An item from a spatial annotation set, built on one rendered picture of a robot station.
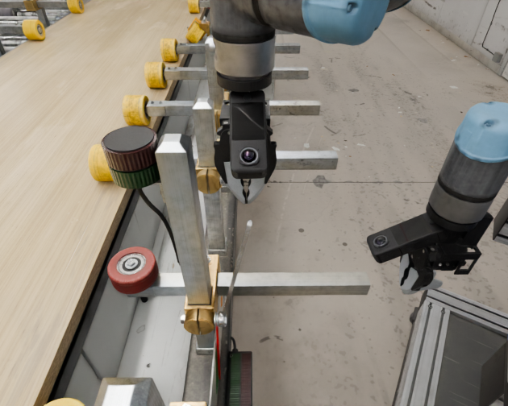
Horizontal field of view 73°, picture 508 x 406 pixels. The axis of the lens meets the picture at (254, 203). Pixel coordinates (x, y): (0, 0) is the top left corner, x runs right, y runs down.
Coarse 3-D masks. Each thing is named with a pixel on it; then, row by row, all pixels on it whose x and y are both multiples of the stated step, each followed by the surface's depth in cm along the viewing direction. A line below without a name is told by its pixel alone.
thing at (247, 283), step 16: (240, 272) 63; (256, 272) 63; (272, 272) 63; (288, 272) 63; (304, 272) 63; (320, 272) 63; (336, 272) 63; (352, 272) 63; (160, 288) 61; (176, 288) 61; (224, 288) 61; (240, 288) 61; (256, 288) 61; (272, 288) 61; (288, 288) 61; (304, 288) 61; (320, 288) 61; (336, 288) 62; (352, 288) 62; (368, 288) 62
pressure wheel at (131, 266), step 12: (120, 252) 61; (132, 252) 61; (144, 252) 61; (108, 264) 59; (120, 264) 59; (132, 264) 58; (144, 264) 59; (156, 264) 60; (120, 276) 57; (132, 276) 57; (144, 276) 57; (156, 276) 60; (120, 288) 57; (132, 288) 57; (144, 288) 58; (144, 300) 65
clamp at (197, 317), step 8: (216, 256) 65; (216, 264) 63; (216, 272) 62; (216, 280) 61; (216, 288) 60; (216, 296) 60; (192, 304) 57; (200, 304) 57; (208, 304) 57; (216, 304) 60; (192, 312) 56; (200, 312) 56; (208, 312) 56; (184, 320) 57; (192, 320) 55; (200, 320) 55; (208, 320) 56; (192, 328) 57; (200, 328) 57; (208, 328) 57
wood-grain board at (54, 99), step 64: (128, 0) 214; (0, 64) 131; (64, 64) 131; (128, 64) 131; (0, 128) 95; (64, 128) 95; (0, 192) 74; (64, 192) 74; (128, 192) 76; (0, 256) 61; (64, 256) 61; (0, 320) 52; (64, 320) 52; (0, 384) 45
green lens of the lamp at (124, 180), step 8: (112, 168) 38; (152, 168) 39; (112, 176) 39; (120, 176) 38; (128, 176) 38; (136, 176) 38; (144, 176) 38; (152, 176) 39; (120, 184) 39; (128, 184) 39; (136, 184) 39; (144, 184) 39
